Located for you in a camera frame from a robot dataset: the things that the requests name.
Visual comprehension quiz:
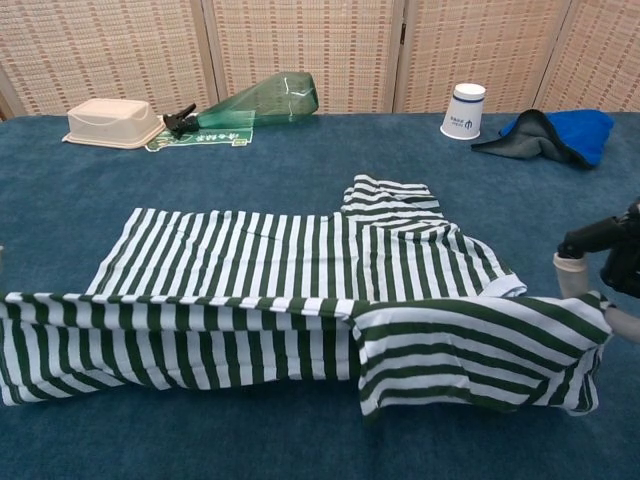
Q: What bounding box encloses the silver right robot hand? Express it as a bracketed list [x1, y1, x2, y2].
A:
[552, 199, 640, 344]

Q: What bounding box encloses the green white striped T-shirt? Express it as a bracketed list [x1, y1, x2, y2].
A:
[0, 173, 615, 417]

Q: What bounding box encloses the blue and grey cloth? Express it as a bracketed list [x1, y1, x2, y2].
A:
[469, 108, 616, 171]

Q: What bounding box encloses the beige plastic food container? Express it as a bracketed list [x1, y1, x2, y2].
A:
[61, 98, 166, 150]

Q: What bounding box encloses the white paper cup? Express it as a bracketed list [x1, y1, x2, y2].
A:
[439, 83, 487, 140]

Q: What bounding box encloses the green printed card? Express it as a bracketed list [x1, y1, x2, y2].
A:
[144, 127, 255, 153]

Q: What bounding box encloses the blue carpet table mat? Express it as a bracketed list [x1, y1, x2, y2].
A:
[0, 112, 640, 480]

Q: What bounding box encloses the green spray bottle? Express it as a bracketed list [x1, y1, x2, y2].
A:
[162, 71, 321, 139]

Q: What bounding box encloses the woven folding screen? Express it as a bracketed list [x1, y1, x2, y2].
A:
[0, 0, 640, 121]

